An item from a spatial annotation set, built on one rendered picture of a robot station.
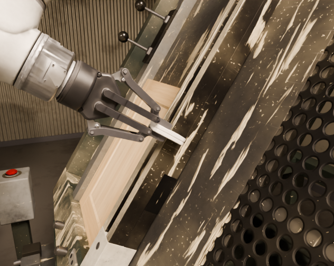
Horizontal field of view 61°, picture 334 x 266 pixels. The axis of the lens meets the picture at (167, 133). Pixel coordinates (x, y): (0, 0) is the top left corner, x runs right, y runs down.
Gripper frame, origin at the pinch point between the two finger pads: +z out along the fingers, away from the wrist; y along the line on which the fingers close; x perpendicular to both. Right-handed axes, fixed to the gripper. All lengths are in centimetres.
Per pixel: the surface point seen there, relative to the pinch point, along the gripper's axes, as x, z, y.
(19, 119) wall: 413, -13, -109
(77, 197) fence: 45, 5, -37
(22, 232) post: 66, -1, -67
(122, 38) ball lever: 51, -6, 18
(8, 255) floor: 148, 15, -137
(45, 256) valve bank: 40, 4, -57
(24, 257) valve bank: 39, -3, -58
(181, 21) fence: 45, 7, 33
